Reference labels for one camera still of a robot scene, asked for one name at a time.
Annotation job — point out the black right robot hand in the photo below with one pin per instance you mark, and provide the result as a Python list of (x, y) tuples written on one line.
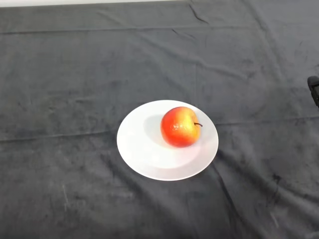
[(315, 88)]

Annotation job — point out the red yellow apple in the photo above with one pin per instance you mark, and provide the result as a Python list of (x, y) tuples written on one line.
[(179, 128)]

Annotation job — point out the round white plate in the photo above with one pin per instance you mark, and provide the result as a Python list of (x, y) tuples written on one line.
[(149, 159)]

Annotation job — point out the black table cloth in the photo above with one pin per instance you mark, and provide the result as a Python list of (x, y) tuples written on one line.
[(159, 62)]

